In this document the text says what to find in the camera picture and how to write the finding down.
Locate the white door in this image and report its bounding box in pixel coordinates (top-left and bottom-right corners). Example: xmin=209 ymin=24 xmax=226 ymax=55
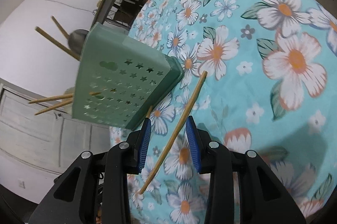
xmin=0 ymin=87 xmax=111 ymax=177

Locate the green plastic utensil holder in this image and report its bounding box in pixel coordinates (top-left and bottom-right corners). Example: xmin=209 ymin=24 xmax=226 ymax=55
xmin=72 ymin=22 xmax=185 ymax=131

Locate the metal spoon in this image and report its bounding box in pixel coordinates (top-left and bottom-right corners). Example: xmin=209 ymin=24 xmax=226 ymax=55
xmin=68 ymin=29 xmax=89 ymax=54

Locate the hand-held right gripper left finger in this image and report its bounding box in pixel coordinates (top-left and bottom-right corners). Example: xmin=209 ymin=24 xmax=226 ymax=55
xmin=29 ymin=117 xmax=152 ymax=224

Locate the floral teal blanket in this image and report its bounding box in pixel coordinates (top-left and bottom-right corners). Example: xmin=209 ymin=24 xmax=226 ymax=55
xmin=109 ymin=0 xmax=337 ymax=224

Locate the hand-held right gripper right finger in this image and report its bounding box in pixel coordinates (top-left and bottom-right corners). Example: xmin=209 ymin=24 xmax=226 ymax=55
xmin=186 ymin=116 xmax=307 ymax=224

